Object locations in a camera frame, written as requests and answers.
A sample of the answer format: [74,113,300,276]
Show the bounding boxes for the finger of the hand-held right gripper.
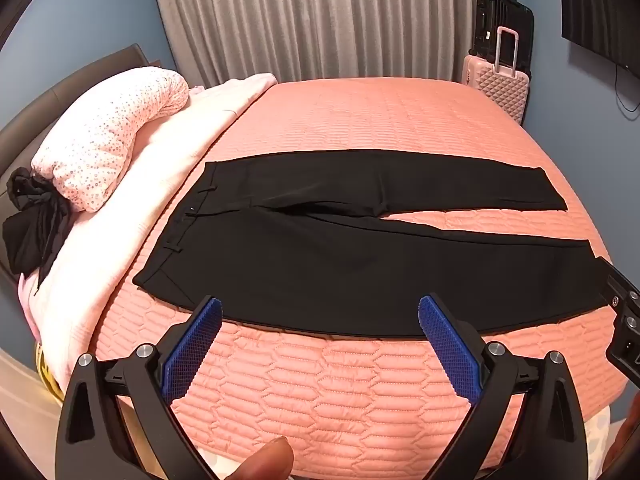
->
[597,256,640,313]

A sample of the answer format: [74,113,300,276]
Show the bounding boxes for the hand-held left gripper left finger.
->
[56,296,223,480]

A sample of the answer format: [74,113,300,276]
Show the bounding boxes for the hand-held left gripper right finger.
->
[417,294,586,480]

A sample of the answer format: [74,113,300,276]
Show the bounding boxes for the black pants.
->
[134,150,621,337]

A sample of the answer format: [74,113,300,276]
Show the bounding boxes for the person's left hand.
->
[232,436,295,480]

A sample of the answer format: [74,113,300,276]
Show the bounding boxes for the yellow and black object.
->
[34,342,63,401]

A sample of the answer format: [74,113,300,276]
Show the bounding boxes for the light pink blanket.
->
[17,73,278,391]

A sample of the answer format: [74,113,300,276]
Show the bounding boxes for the black cloth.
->
[2,166,76,291]

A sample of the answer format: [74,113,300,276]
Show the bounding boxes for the pink dotted pillow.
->
[31,66,190,213]

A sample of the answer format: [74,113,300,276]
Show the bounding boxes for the pink suitcase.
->
[461,26,532,126]

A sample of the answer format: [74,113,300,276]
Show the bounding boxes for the pink quilted bedspread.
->
[92,77,631,478]

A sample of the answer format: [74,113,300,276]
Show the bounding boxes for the black suitcase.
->
[469,0,535,73]

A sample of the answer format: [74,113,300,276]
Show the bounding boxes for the grey curtain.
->
[150,0,508,86]

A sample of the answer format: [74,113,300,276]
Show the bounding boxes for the black cable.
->
[614,62,640,121]

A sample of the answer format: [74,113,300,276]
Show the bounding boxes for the black wall television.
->
[556,0,640,68]

